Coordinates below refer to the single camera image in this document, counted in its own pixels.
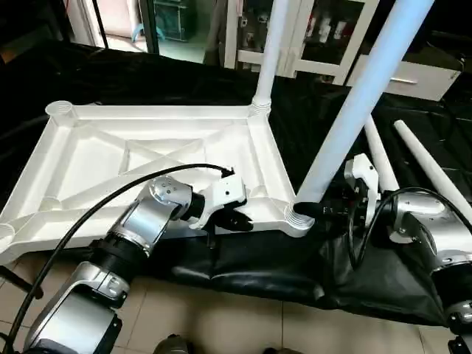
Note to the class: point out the white glass door cabinet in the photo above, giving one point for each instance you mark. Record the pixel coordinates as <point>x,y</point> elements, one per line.
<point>317,33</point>

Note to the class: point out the black metal table frame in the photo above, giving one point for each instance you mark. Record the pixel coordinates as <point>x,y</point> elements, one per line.
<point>11,280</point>

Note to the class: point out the white drawer unit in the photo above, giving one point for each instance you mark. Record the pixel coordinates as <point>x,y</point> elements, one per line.
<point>417,74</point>

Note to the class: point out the teal plastic stool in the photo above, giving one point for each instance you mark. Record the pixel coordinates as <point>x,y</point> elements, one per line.
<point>169,18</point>

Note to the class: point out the white plastic table leg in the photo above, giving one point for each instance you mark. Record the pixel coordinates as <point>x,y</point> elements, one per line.
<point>267,51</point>
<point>435,169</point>
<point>380,155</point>
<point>361,110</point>

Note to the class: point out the black right robot foot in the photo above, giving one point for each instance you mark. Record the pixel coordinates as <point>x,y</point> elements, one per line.
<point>276,349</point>

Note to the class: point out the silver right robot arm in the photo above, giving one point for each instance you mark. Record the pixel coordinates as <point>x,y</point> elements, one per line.
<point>435,236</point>

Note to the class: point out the white plastic table top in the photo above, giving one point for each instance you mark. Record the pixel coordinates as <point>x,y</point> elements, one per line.
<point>133,162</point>

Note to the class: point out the black table mat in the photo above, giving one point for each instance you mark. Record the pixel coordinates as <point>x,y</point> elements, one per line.
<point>280,273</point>

